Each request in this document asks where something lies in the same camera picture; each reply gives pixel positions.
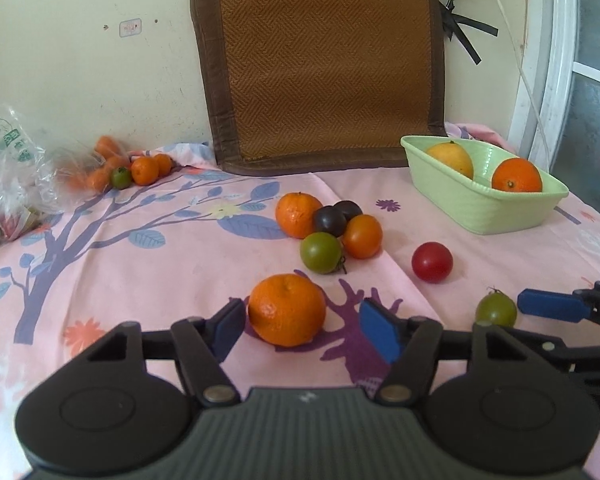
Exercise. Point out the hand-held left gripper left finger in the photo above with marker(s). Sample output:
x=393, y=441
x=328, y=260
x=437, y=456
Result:
x=227, y=327

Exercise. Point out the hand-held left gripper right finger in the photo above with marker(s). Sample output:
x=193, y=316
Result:
x=380, y=330

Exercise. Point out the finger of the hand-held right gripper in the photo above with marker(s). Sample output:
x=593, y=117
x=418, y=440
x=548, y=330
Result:
x=555, y=350
x=550, y=304

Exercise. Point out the large mandarin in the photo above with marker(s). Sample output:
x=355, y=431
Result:
x=287, y=310

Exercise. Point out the red tomato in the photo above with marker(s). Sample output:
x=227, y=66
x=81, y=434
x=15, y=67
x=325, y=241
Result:
x=432, y=262

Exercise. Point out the orange tomato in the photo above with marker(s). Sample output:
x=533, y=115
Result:
x=363, y=237

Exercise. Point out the light green plastic basin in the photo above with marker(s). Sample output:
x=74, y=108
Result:
x=480, y=210

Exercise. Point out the dark purple tomato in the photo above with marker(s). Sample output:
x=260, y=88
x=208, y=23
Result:
x=350, y=208
x=329, y=221

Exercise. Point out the pink printed tablecloth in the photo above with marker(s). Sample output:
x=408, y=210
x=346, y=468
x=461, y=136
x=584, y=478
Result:
x=130, y=285

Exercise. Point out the large orange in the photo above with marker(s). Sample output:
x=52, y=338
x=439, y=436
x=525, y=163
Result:
x=517, y=175

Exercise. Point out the yellow orange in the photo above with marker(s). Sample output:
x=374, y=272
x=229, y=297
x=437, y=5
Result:
x=450, y=159

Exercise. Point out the pile of small mandarins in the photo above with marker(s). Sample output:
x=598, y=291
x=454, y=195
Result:
x=145, y=170

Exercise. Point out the small green tomato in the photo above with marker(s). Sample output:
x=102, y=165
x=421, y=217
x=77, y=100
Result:
x=121, y=178

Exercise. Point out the white framed glass door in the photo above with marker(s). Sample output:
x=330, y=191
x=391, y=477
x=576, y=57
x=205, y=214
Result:
x=555, y=85

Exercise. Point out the clear plastic bag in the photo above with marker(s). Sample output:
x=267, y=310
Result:
x=15, y=170

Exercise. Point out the brown woven seat cushion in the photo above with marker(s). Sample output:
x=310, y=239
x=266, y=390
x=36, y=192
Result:
x=320, y=65

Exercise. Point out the black tape cross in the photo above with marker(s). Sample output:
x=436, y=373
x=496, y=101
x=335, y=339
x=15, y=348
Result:
x=462, y=27

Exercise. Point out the white wall sticker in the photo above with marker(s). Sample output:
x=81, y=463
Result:
x=130, y=27

